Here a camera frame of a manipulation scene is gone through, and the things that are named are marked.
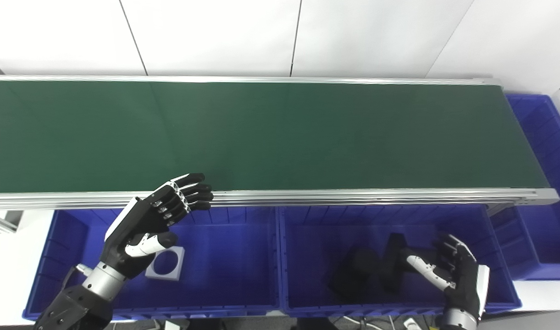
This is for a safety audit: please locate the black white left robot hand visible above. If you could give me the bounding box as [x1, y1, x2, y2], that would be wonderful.
[100, 173, 214, 279]

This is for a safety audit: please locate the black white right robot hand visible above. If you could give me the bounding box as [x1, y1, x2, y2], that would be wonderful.
[406, 234, 490, 317]

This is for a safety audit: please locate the aluminium conveyor leg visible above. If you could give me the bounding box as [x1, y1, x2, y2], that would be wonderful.
[0, 210, 23, 234]

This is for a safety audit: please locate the black cylinder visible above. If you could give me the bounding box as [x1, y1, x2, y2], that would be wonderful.
[328, 232, 438, 303]

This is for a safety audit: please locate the green conveyor belt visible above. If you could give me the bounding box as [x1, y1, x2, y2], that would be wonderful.
[0, 76, 560, 211]

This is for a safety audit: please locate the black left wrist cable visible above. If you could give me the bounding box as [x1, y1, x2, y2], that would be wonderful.
[62, 264, 94, 294]

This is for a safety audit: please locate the white square part with hole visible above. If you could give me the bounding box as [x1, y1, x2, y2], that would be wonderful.
[144, 246, 185, 280]

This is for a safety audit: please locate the blue plastic bin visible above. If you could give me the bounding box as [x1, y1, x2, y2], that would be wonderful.
[277, 204, 522, 318]
[488, 94, 560, 281]
[22, 206, 280, 321]

